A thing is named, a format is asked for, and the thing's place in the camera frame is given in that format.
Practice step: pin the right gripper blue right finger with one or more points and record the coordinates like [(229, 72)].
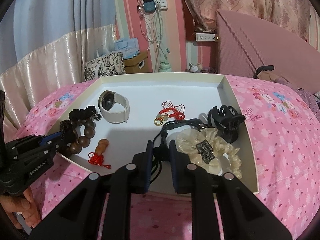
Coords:
[(222, 206)]

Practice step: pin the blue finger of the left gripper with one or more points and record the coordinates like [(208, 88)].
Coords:
[(48, 139)]

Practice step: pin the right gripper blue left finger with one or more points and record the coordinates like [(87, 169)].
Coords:
[(99, 207)]

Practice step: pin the wooden gourd red tassel charm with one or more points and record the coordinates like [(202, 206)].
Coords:
[(96, 158)]

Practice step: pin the black beaded scrunchie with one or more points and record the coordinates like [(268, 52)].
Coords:
[(89, 112)]

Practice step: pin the cream fabric scrunchie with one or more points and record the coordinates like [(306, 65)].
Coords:
[(209, 151)]

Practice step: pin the white strap wrist watch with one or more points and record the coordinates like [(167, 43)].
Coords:
[(114, 107)]

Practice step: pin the black plastic hair claw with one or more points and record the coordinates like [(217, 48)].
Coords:
[(227, 120)]

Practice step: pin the red knotted cord charm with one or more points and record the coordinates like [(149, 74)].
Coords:
[(169, 111)]

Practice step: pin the person's left hand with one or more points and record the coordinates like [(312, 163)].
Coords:
[(26, 206)]

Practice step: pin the pink floral bed sheet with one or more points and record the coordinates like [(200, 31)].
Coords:
[(285, 137)]

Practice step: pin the white shallow cardboard tray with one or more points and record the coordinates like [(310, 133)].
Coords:
[(154, 99)]

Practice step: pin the patterned paper gift bag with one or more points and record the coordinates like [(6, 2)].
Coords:
[(106, 65)]

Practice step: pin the blue and cream curtain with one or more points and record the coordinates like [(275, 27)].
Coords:
[(44, 44)]

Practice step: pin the brown cardboard storage box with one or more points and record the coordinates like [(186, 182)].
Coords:
[(137, 64)]

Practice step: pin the light blue gift bag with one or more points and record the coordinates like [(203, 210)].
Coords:
[(128, 46)]

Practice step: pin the purple dotted blanket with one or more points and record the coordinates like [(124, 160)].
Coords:
[(307, 97)]

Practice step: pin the mint green bottle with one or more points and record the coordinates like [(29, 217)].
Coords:
[(164, 66)]

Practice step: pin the pink padded headboard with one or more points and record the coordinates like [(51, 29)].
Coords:
[(247, 43)]

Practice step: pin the white power strip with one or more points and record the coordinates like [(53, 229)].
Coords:
[(205, 37)]

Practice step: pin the pink patterned curtain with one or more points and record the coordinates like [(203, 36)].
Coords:
[(292, 15)]

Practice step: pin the teal charger on wall socket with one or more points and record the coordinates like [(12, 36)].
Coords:
[(149, 6)]

